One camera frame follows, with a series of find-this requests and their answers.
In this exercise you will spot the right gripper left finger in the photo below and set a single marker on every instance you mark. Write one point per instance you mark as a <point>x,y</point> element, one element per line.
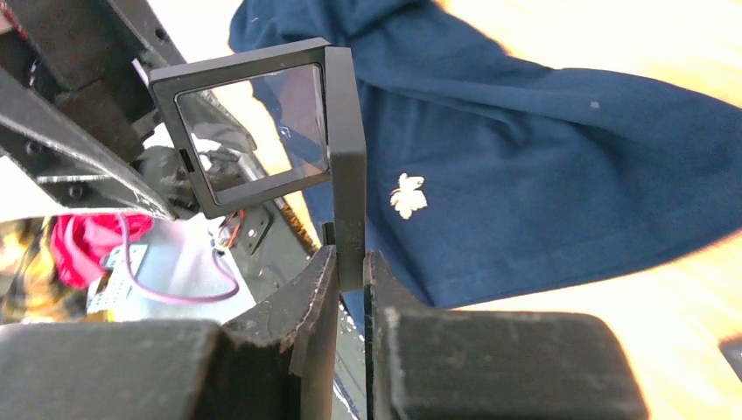
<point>275,361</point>

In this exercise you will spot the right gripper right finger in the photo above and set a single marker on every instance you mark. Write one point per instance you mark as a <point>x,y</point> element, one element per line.
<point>428,363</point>

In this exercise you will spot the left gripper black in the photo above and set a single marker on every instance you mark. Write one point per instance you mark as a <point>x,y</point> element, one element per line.
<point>87,52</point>

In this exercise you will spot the navy blue garment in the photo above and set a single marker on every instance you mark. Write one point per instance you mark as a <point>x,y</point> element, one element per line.
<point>536,178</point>

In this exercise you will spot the black square frame box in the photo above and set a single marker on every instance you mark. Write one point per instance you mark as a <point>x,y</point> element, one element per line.
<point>731,349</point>

